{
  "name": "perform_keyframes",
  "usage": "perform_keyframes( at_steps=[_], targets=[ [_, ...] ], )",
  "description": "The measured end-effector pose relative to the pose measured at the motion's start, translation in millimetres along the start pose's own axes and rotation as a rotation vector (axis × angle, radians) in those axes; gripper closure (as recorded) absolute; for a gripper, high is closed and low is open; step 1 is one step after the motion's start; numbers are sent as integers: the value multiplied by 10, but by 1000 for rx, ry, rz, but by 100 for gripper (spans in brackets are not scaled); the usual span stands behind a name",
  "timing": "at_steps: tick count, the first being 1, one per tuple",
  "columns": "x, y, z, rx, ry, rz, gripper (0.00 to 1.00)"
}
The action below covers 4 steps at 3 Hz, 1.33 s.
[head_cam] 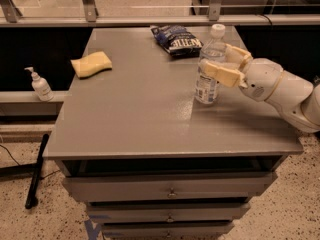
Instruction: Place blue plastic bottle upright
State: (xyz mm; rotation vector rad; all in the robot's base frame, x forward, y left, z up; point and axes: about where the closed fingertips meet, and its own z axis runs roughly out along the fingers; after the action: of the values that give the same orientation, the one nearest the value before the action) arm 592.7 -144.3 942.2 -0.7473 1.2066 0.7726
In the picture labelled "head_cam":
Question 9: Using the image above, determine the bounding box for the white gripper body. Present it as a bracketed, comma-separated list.
[240, 58, 283, 102]

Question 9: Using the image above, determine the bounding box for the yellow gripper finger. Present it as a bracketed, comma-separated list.
[225, 44, 253, 73]
[199, 59, 248, 88]

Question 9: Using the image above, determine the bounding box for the clear plastic water bottle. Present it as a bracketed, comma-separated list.
[195, 24, 226, 105]

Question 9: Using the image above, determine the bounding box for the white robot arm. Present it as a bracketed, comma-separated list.
[199, 44, 320, 133]

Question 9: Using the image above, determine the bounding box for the white pump dispenser bottle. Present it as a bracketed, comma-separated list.
[26, 67, 54, 101]

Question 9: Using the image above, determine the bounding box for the blue chips bag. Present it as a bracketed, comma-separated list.
[150, 25, 203, 57]

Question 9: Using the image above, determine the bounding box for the top grey drawer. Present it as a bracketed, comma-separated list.
[63, 172, 276, 202]

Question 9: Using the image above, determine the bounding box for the grey drawer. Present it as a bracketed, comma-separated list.
[63, 172, 276, 202]
[87, 203, 250, 223]
[102, 221, 234, 238]

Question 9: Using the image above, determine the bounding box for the grey drawer cabinet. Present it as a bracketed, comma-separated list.
[43, 25, 305, 240]

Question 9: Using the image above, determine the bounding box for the middle grey drawer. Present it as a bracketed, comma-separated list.
[87, 203, 250, 223]

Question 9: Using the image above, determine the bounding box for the yellow sponge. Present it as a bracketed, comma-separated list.
[71, 51, 112, 79]

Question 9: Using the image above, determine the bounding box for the bottom grey drawer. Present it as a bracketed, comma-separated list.
[102, 221, 234, 238]

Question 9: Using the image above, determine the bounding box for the blue floor tape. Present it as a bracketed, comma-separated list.
[84, 218, 110, 240]

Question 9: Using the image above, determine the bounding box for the grey metal railing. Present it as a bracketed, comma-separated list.
[0, 0, 320, 27]

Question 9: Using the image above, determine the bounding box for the black floor stand leg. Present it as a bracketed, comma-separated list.
[25, 134, 49, 209]

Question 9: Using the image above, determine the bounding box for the black floor cable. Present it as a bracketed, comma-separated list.
[0, 143, 22, 167]

